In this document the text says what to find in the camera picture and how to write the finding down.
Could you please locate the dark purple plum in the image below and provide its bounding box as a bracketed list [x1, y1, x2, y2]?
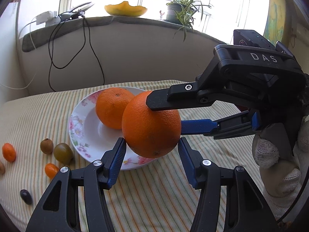
[19, 189, 32, 205]

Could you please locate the orange kumquat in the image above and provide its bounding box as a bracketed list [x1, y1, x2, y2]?
[45, 163, 59, 180]

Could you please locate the large orange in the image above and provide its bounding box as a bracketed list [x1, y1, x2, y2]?
[95, 87, 135, 130]
[121, 91, 181, 159]

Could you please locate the small brown longan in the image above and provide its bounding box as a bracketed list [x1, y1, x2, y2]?
[0, 161, 5, 175]

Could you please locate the small mandarin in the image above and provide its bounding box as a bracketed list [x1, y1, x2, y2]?
[2, 143, 17, 162]

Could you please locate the right white gloved hand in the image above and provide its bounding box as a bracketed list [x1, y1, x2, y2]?
[252, 118, 308, 219]

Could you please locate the green-brown plum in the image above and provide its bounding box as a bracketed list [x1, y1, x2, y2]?
[53, 143, 73, 165]

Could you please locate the brown kiwi fruit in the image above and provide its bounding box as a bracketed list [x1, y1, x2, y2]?
[40, 138, 54, 154]

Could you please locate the floral white plate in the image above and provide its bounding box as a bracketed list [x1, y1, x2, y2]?
[68, 86, 160, 171]

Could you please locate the potted spider plant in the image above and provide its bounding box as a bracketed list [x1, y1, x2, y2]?
[166, 0, 212, 41]

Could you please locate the yellow fruit bowl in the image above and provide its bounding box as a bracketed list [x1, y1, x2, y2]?
[104, 1, 147, 17]

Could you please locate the white power strip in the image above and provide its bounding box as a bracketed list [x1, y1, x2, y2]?
[36, 11, 71, 27]

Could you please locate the wall map poster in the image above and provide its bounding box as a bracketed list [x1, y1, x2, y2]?
[263, 0, 289, 45]

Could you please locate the ring light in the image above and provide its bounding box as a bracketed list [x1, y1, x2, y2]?
[70, 2, 94, 19]

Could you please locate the black cable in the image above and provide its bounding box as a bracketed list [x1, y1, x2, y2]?
[48, 14, 106, 92]

